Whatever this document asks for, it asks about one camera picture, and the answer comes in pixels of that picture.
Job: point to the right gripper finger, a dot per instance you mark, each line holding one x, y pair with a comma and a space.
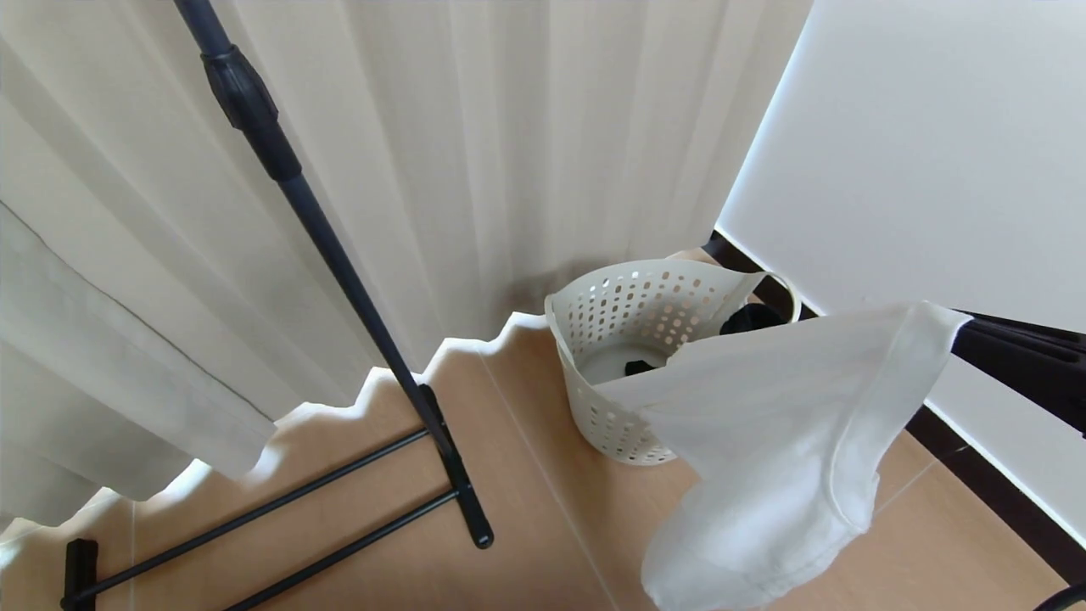
1044, 341
1035, 382

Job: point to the white printed T-shirt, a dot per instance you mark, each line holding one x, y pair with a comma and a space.
764, 424

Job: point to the black garment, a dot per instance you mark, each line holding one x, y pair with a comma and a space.
751, 318

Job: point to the white laundry basket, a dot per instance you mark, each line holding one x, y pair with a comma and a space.
721, 284

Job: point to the black clothes rack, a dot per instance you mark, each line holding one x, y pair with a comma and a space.
254, 102

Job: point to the beige curtain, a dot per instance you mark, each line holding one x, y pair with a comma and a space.
509, 127

